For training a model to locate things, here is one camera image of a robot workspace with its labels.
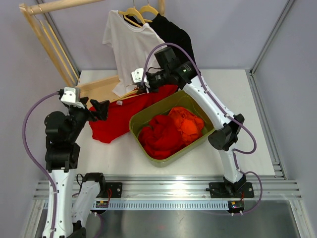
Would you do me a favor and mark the yellow hanger of black shirt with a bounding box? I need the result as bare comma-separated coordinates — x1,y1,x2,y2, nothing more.
139,1,159,16

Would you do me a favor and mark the aluminium frame post left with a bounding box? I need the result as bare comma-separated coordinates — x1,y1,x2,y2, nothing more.
34,12,80,85

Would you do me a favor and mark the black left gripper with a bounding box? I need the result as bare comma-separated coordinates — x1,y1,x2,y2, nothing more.
67,97,109,142

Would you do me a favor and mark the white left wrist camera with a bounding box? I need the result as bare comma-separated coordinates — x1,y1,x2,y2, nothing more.
60,87,84,108

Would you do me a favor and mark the red t shirt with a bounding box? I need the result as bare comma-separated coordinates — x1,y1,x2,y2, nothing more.
138,115,185,160
89,85,178,143

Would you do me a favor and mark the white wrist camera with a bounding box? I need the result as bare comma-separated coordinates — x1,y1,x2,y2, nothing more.
131,68,149,87
60,87,84,108

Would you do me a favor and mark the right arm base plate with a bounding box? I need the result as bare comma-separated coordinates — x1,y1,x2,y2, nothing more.
206,182,255,198

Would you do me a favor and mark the wooden clothes rack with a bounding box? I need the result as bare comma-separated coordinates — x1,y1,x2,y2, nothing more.
18,0,166,110

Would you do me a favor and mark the aluminium frame post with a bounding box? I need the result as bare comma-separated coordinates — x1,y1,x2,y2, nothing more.
34,12,80,85
250,0,297,76

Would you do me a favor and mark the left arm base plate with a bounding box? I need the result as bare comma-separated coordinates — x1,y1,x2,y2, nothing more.
97,182,123,198

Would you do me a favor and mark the olive green plastic basket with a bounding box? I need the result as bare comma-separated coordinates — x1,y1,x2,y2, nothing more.
129,91,214,168

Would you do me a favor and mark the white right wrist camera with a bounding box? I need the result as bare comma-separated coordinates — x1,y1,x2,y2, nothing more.
131,68,149,87

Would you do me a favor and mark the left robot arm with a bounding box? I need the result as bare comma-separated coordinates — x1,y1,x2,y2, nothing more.
42,99,109,238

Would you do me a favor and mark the yellow hanger of white shirt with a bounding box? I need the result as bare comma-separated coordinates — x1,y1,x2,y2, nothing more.
118,1,145,28

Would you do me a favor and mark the aluminium frame post right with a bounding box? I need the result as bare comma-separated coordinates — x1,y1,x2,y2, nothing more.
250,0,297,76

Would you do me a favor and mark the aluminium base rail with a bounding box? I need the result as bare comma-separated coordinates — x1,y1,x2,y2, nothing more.
33,175,304,201

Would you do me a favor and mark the orange t shirt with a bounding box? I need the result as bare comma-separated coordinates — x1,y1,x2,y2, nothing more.
168,107,205,146

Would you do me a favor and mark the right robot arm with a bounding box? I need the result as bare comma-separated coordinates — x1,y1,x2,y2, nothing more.
131,43,246,196

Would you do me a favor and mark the black t shirt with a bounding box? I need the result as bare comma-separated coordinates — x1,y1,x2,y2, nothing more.
134,14,195,64

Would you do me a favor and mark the white slotted cable duct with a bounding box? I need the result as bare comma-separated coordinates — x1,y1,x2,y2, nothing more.
91,200,229,211

